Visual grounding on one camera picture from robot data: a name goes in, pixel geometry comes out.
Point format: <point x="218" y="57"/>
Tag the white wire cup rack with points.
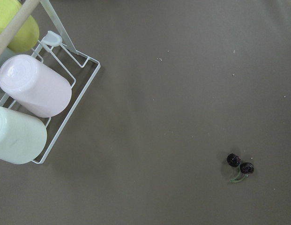
<point x="52" y="34"/>

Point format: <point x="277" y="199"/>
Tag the dark cherries pair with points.
<point x="245" y="168"/>

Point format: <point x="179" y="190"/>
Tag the white cup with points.
<point x="22" y="137"/>

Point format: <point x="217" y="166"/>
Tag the wooden rack handle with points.
<point x="16" y="23"/>

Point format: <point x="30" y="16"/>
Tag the pink cup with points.
<point x="35" y="86"/>

